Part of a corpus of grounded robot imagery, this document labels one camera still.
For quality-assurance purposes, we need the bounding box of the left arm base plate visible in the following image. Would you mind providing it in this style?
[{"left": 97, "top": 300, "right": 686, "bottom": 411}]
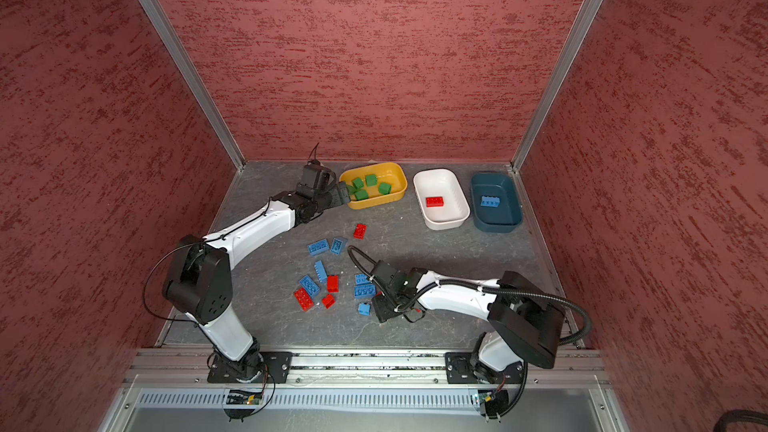
[{"left": 207, "top": 351, "right": 293, "bottom": 384}]

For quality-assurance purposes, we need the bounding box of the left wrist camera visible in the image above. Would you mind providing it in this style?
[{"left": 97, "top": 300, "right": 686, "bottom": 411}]
[{"left": 297, "top": 161, "right": 336, "bottom": 195}]

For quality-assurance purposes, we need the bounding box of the aluminium front rail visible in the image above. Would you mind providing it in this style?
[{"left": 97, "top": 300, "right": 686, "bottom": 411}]
[{"left": 123, "top": 345, "right": 612, "bottom": 389}]

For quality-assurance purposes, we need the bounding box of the blue lego brick upright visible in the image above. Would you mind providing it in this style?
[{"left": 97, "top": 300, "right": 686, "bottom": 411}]
[{"left": 330, "top": 237, "right": 347, "bottom": 255}]

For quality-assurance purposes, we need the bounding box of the aluminium corner post left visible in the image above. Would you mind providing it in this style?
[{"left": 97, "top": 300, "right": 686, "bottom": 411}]
[{"left": 138, "top": 0, "right": 247, "bottom": 173}]

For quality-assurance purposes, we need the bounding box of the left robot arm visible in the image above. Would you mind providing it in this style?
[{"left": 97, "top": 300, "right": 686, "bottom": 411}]
[{"left": 161, "top": 182, "right": 350, "bottom": 382}]

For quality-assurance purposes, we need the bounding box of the yellow plastic bin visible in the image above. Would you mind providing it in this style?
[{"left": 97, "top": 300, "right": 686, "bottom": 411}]
[{"left": 340, "top": 162, "right": 408, "bottom": 210}]

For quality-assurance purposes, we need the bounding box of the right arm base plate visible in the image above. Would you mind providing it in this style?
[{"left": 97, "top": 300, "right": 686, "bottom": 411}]
[{"left": 444, "top": 352, "right": 523, "bottom": 386}]

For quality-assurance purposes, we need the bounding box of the black corrugated cable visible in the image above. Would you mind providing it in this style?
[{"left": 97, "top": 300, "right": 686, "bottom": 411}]
[{"left": 449, "top": 278, "right": 593, "bottom": 346}]

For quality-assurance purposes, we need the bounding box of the small blue lego brick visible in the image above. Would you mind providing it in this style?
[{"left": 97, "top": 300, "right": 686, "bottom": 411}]
[{"left": 358, "top": 303, "right": 371, "bottom": 316}]

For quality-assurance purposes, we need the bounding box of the aluminium corner post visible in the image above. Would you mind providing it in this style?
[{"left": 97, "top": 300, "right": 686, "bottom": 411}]
[
  {"left": 138, "top": 0, "right": 247, "bottom": 173},
  {"left": 510, "top": 0, "right": 604, "bottom": 174}
]

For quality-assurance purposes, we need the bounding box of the white plastic bin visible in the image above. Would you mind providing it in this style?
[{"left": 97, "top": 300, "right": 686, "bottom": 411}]
[{"left": 413, "top": 168, "right": 470, "bottom": 231}]

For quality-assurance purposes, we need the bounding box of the red lego brick long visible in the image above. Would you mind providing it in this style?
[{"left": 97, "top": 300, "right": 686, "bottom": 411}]
[{"left": 293, "top": 287, "right": 315, "bottom": 312}]

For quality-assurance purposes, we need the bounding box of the red lego brick small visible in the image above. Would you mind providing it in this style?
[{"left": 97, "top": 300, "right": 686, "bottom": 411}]
[{"left": 322, "top": 293, "right": 336, "bottom": 309}]

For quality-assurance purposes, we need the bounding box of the blue lego brick pair lower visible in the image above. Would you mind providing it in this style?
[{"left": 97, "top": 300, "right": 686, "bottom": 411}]
[{"left": 353, "top": 283, "right": 377, "bottom": 300}]

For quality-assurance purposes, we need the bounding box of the aluminium corner post right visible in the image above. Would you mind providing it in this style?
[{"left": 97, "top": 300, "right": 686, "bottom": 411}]
[{"left": 510, "top": 0, "right": 604, "bottom": 174}]

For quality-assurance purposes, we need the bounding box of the teal plastic bin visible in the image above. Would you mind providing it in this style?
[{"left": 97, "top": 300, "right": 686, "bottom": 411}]
[{"left": 470, "top": 172, "right": 523, "bottom": 233}]

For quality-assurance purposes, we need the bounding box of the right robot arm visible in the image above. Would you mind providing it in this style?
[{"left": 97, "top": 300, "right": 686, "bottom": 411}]
[{"left": 367, "top": 261, "right": 568, "bottom": 374}]

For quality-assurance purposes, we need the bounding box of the red lego brick upright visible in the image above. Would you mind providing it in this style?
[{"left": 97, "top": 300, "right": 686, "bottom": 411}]
[{"left": 326, "top": 275, "right": 339, "bottom": 294}]

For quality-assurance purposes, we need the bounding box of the blue lego brick long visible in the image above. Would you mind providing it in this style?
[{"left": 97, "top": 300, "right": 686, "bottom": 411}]
[{"left": 307, "top": 239, "right": 330, "bottom": 257}]

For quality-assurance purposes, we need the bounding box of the blue lego brick bottom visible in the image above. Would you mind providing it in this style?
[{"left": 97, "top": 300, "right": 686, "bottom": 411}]
[{"left": 299, "top": 275, "right": 321, "bottom": 299}]

